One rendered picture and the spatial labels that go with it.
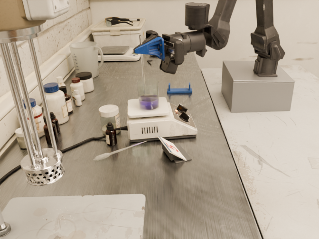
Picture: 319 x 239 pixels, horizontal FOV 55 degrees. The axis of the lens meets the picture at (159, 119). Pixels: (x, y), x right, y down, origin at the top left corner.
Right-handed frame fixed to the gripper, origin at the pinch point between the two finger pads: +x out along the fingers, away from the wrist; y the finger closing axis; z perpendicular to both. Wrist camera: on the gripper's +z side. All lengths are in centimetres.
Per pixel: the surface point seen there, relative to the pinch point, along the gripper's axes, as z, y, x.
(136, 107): 17.0, 2.0, 3.7
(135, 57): 24, 78, -26
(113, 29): 12, 104, -24
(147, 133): 23.0, -4.3, 3.3
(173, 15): 12, 124, -74
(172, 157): 24.4, -16.6, 1.7
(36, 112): 17.4, 15.3, 30.1
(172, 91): 24.9, 25.6, -20.8
